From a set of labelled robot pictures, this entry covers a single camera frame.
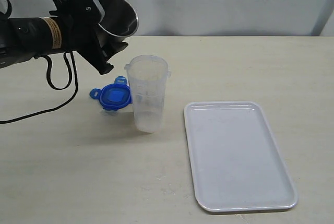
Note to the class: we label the blue plastic container lid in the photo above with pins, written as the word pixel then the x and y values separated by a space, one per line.
pixel 113 97

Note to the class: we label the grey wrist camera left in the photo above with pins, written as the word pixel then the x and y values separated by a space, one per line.
pixel 91 10

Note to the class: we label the stainless steel cup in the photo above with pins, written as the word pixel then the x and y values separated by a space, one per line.
pixel 120 19

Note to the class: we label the white plastic tray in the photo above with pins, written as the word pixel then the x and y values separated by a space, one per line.
pixel 234 158

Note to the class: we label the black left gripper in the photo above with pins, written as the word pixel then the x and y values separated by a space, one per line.
pixel 83 37

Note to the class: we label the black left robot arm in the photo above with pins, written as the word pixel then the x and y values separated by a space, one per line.
pixel 25 38

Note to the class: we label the clear plastic tea bottle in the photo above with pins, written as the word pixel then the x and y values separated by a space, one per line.
pixel 147 76

